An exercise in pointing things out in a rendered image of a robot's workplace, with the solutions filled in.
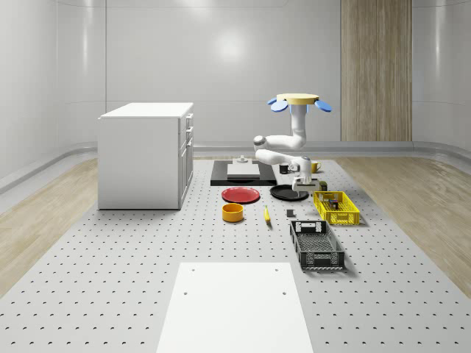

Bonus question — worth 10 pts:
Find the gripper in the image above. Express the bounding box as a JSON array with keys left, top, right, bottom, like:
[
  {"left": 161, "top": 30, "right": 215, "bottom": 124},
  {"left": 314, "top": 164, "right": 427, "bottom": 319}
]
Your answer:
[{"left": 292, "top": 176, "right": 319, "bottom": 193}]

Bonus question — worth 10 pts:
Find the black plate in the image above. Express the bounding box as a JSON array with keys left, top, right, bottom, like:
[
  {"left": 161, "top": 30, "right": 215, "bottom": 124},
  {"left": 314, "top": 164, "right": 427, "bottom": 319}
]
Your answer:
[{"left": 269, "top": 184, "right": 311, "bottom": 202}]

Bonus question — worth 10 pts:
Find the yellow basket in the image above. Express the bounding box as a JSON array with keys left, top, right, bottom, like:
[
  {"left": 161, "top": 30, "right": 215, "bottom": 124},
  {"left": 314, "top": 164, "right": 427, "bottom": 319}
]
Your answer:
[{"left": 313, "top": 190, "right": 361, "bottom": 226}]

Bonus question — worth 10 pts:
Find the red plate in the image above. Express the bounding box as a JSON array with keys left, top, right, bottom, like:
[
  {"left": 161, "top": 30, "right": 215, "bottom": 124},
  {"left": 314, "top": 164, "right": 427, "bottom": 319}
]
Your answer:
[{"left": 221, "top": 186, "right": 261, "bottom": 204}]

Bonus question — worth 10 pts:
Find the dark grey basket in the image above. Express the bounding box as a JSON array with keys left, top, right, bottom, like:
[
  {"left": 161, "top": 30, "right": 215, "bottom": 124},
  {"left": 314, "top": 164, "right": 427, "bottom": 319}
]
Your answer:
[{"left": 289, "top": 219, "right": 347, "bottom": 271}]

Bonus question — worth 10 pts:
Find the yellow bowl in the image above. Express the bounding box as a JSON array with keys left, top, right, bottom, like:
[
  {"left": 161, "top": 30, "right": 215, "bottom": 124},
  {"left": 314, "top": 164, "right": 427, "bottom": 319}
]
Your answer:
[{"left": 222, "top": 203, "right": 244, "bottom": 223}]

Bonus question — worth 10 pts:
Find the white board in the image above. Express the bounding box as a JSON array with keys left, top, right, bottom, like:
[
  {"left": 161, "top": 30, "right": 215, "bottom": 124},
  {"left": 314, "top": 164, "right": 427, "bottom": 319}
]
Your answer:
[{"left": 156, "top": 262, "right": 315, "bottom": 353}]

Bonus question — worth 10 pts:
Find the white cabinet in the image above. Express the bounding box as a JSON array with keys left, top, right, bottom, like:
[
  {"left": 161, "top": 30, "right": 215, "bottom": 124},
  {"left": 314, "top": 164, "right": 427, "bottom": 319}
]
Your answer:
[{"left": 97, "top": 102, "right": 195, "bottom": 211}]

